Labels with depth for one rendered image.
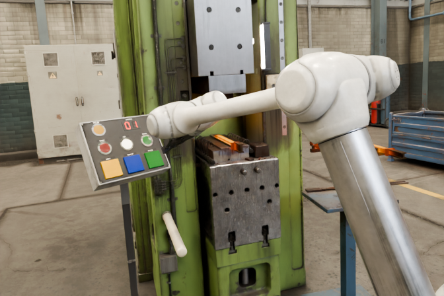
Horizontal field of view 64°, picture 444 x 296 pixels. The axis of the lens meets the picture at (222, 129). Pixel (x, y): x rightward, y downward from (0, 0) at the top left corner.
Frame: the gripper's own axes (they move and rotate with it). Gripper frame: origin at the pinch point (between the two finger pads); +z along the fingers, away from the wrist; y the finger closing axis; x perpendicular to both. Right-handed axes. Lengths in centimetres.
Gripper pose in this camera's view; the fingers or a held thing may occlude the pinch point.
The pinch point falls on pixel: (166, 147)
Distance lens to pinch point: 150.3
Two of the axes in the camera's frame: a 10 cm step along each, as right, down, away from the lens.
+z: -5.5, 4.3, 7.1
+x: -3.8, -8.9, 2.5
